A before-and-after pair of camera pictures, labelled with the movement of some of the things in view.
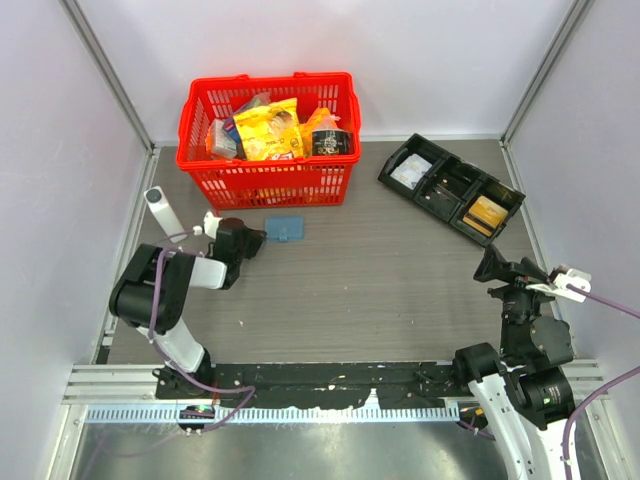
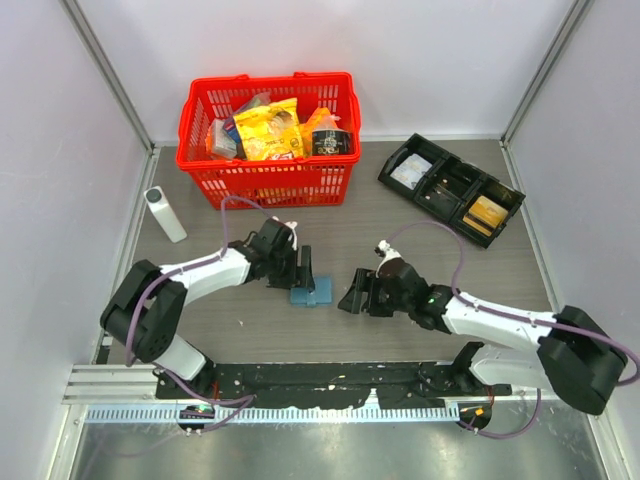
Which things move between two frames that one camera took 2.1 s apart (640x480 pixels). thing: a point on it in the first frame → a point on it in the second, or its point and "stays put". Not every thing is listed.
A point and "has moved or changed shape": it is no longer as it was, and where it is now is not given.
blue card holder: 287,229 has moved or changed shape
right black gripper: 519,273 → 353,300
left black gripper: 256,238 → 299,276
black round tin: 333,142 stays put
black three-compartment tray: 476,203 stays put
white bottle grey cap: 165,213 stays put
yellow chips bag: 272,132 stays put
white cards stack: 410,171 stays put
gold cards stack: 485,215 stays put
